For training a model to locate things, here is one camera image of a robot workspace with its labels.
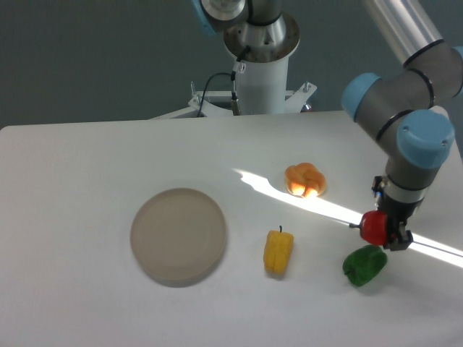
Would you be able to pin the braided bread roll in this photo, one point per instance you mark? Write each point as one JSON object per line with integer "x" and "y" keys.
{"x": 304, "y": 180}

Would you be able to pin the green bell pepper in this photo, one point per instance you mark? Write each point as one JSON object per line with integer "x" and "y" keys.
{"x": 362, "y": 265}

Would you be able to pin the yellow bell pepper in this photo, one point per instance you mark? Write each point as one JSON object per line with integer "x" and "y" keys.
{"x": 277, "y": 251}

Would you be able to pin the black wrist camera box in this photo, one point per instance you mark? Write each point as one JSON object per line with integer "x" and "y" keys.
{"x": 377, "y": 191}

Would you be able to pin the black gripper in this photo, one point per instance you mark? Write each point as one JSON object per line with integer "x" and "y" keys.
{"x": 399, "y": 204}

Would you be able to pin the beige round plate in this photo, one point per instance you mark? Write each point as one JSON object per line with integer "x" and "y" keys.
{"x": 178, "y": 236}

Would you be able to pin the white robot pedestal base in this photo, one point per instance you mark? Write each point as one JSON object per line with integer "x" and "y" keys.
{"x": 258, "y": 77}

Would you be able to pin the red bell pepper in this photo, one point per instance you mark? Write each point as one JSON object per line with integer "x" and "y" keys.
{"x": 372, "y": 227}

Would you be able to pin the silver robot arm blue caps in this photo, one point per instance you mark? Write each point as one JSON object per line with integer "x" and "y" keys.
{"x": 397, "y": 114}

